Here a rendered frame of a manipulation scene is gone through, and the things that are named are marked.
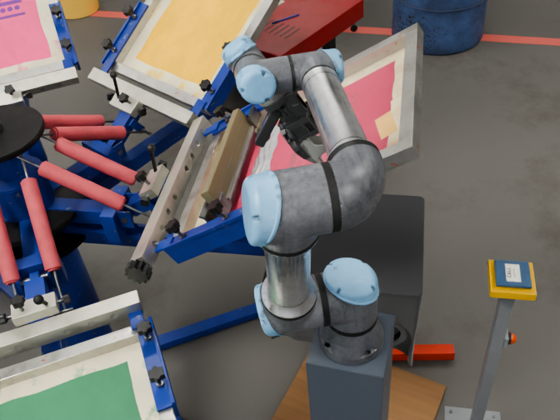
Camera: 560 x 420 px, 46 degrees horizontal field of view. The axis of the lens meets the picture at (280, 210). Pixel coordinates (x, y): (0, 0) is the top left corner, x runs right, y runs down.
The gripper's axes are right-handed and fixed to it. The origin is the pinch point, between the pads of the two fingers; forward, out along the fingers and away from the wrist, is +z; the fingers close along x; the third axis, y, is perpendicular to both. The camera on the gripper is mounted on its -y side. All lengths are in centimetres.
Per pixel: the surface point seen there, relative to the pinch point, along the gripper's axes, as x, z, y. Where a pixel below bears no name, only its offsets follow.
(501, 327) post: 13, 93, 6
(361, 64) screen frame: 52, 7, 3
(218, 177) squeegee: 15.0, 0.4, -36.9
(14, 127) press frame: 30, -40, -95
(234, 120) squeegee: 41, -1, -37
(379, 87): 37.2, 9.0, 9.6
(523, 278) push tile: 13, 74, 22
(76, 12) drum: 356, -15, -292
